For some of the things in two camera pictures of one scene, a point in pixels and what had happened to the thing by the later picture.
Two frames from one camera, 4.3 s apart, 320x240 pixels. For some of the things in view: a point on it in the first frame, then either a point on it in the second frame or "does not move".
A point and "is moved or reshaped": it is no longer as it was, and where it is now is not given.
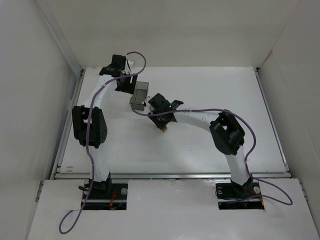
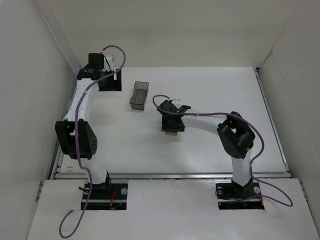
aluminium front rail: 172,175 does not move
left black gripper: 126,85 -> 110,81
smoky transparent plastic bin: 139,97 does not move
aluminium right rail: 272,120 does not move
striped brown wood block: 163,129 is moved or reshaped
